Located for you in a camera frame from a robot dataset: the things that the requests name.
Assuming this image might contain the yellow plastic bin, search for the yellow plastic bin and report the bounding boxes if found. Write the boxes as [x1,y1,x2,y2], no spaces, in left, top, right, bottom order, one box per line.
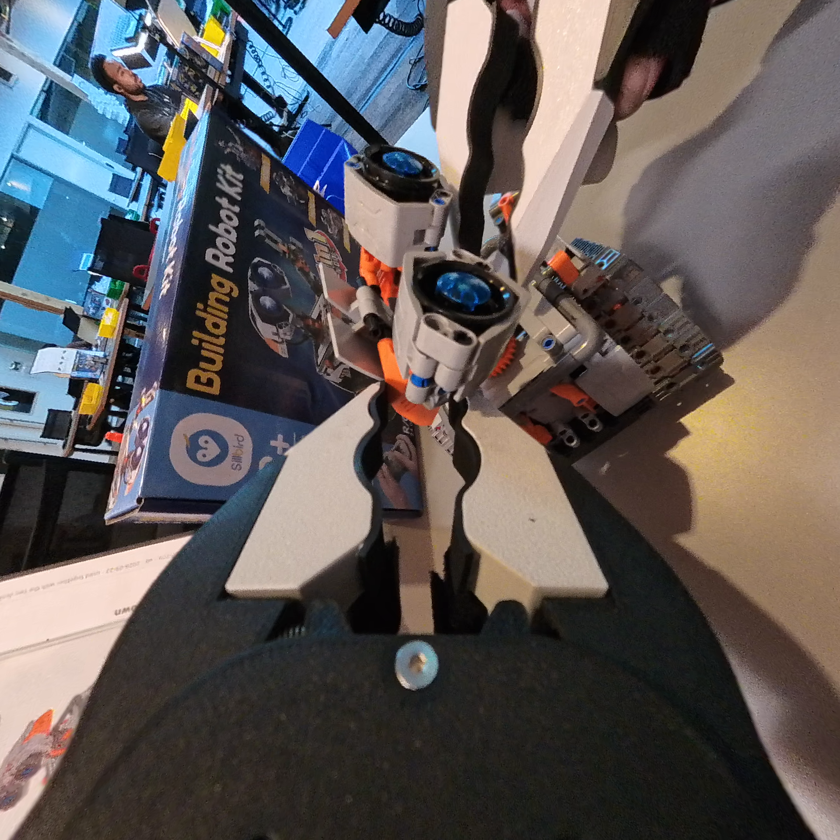
[158,112,200,182]

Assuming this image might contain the blue robot kit box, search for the blue robot kit box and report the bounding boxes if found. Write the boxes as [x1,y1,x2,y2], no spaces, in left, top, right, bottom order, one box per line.
[105,108,441,526]

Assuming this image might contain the person's right hand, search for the person's right hand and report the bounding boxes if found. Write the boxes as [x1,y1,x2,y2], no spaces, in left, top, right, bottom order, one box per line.
[598,0,711,119]

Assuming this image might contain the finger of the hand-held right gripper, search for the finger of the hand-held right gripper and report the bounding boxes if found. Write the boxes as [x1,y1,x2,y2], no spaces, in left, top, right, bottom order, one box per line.
[427,0,500,217]
[506,0,619,283]

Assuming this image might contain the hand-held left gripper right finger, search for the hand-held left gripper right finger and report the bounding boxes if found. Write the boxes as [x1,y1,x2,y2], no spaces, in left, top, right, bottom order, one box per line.
[448,398,610,606]

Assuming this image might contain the grey orange tracked toy robot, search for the grey orange tracked toy robot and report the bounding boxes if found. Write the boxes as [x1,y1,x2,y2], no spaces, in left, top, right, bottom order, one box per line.
[493,237,723,454]

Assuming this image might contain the grey orange toy robot arm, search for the grey orange toy robot arm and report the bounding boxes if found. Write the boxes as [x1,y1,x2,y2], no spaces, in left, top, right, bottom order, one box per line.
[394,247,526,405]
[344,145,455,257]

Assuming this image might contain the black metal beam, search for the black metal beam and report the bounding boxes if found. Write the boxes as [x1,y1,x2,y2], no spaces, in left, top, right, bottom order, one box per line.
[230,0,391,148]

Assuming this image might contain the blue plastic bin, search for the blue plastic bin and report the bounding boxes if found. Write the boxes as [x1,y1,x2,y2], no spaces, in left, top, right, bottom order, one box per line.
[283,121,358,198]

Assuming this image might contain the white instruction booklet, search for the white instruction booklet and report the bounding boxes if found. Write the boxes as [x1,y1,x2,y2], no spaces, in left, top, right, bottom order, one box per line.
[0,532,198,815]

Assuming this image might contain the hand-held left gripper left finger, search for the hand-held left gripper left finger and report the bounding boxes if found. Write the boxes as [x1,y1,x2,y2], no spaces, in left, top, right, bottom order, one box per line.
[226,389,395,603]

